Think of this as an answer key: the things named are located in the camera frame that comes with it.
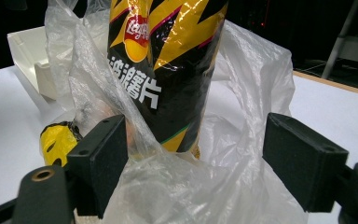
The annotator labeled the grey metal stand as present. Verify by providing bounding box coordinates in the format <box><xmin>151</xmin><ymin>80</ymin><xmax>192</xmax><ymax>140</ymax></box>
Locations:
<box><xmin>321</xmin><ymin>0</ymin><xmax>358</xmax><ymax>80</ymax></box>

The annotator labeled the clear smiley-face plastic bag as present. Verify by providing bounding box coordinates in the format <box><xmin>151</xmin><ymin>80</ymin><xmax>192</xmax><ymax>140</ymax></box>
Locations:
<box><xmin>39</xmin><ymin>0</ymin><xmax>309</xmax><ymax>224</ymax></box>

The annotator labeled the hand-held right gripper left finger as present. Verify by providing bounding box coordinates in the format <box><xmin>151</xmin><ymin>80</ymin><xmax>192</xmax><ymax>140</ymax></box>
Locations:
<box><xmin>66</xmin><ymin>114</ymin><xmax>131</xmax><ymax>219</ymax></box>

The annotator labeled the black yellow chips canister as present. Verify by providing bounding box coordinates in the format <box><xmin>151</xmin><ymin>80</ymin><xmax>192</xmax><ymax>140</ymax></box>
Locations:
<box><xmin>106</xmin><ymin>0</ymin><xmax>229</xmax><ymax>160</ymax></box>

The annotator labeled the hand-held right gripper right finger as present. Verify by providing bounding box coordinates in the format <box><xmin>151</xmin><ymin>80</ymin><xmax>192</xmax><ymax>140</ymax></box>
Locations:
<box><xmin>262</xmin><ymin>112</ymin><xmax>351</xmax><ymax>214</ymax></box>

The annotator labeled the white plastic bin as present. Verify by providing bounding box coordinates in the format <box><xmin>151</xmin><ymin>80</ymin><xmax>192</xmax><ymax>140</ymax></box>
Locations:
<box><xmin>7</xmin><ymin>25</ymin><xmax>107</xmax><ymax>102</ymax></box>

